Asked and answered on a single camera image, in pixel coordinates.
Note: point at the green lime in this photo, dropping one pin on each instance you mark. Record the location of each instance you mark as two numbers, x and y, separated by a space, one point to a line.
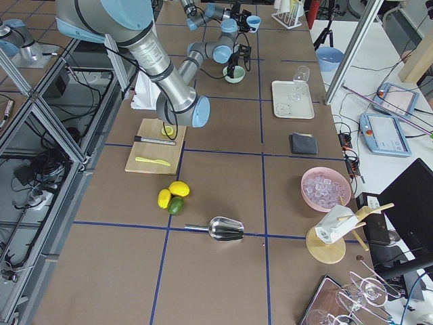
176 205

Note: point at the yellow plastic knife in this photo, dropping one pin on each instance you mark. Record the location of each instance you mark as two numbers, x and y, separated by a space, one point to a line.
153 161

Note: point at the yellow lemon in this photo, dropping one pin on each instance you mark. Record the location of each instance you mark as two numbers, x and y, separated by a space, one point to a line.
179 188
164 197

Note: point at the clear wine glass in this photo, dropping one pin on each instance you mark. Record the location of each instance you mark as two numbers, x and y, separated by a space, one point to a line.
300 80

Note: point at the black computer monitor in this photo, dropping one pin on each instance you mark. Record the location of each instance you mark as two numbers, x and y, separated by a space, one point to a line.
411 216

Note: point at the mint green bowl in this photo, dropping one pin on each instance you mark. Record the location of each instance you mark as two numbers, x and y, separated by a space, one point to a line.
238 74

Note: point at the pink bowl of ice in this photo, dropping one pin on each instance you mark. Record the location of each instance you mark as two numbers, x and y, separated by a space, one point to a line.
323 188

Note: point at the white wire cup rack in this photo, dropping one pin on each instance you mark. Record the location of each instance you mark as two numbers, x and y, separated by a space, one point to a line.
288 13

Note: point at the large blue bowl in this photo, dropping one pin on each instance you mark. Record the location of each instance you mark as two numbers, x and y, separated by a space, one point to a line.
329 58

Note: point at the light blue plastic cup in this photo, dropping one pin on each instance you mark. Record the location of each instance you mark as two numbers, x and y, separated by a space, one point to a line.
253 23

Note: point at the steel ice scoop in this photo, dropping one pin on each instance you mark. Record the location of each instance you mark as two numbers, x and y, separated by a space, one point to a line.
222 229

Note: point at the black camera tripod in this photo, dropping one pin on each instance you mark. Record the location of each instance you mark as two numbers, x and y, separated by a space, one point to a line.
327 31

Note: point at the lemon half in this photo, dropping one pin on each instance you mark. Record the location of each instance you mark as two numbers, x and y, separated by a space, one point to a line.
167 130

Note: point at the wooden mug tree stand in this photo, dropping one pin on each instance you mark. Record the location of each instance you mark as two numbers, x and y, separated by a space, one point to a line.
333 253

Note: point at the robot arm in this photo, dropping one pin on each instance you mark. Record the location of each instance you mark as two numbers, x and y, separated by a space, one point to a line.
197 17
130 24

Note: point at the upside down wine glasses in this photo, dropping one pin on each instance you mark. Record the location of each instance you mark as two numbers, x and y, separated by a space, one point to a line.
357 302

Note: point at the wooden cutting board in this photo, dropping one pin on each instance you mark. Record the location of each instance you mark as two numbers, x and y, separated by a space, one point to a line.
153 128

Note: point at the white mug on stand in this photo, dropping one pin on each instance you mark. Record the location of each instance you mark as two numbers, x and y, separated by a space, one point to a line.
336 223

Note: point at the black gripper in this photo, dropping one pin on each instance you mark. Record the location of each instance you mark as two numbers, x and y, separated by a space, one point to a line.
233 61
242 17

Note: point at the blue teach pendant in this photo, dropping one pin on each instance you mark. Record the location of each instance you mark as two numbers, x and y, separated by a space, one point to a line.
383 135
397 99

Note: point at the brown paper table mat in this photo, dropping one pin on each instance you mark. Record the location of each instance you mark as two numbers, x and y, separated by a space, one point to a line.
126 261

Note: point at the cream bear serving tray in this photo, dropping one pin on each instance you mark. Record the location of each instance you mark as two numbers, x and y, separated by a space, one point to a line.
284 107

